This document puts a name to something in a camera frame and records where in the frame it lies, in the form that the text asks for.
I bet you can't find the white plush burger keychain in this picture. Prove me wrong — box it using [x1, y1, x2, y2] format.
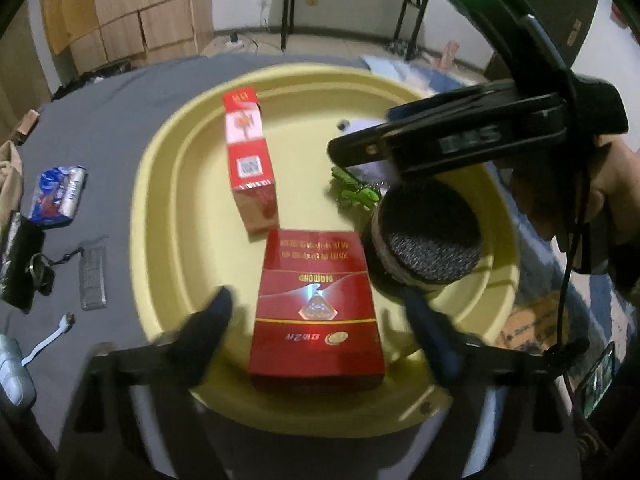
[331, 160, 398, 211]

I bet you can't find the pink bag on floor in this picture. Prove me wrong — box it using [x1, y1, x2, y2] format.
[438, 40, 460, 70]

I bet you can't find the wooden cabinet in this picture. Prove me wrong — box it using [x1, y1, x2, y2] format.
[40, 0, 214, 74]

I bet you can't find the large red cigarette carton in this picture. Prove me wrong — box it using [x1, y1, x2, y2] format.
[248, 229, 385, 392]

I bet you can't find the black pouch with keyring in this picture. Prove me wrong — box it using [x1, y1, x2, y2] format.
[1, 210, 85, 313]

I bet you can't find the white charging cable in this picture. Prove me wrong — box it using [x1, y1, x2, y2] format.
[20, 312, 77, 366]

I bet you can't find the grey remote control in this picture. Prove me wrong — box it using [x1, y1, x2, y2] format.
[79, 237, 107, 311]

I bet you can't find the blue white checkered rug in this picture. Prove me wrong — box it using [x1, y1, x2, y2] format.
[361, 54, 622, 461]

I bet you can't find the person's right hand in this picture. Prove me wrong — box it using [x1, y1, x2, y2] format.
[498, 136, 639, 288]

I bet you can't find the blue snack packet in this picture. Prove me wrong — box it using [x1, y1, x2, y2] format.
[28, 166, 88, 228]

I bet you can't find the smartphone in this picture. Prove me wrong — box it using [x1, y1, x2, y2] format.
[577, 341, 615, 418]

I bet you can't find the red white cigarette pack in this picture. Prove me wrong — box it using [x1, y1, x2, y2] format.
[222, 87, 279, 235]

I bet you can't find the black open suitcase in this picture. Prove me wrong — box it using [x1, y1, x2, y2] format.
[51, 60, 132, 101]

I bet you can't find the white power strip with cable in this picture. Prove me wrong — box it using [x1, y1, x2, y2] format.
[222, 30, 259, 54]

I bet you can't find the beige cloth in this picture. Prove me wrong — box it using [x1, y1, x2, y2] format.
[0, 140, 24, 232]

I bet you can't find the black glitter round puck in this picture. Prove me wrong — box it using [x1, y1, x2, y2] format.
[361, 179, 483, 296]

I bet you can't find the white plastic device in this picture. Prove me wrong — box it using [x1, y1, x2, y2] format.
[1, 334, 36, 415]

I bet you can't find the small brown box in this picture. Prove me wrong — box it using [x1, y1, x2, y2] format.
[11, 110, 40, 145]

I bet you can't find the yellow oval plastic tray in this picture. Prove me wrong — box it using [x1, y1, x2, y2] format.
[128, 63, 522, 438]

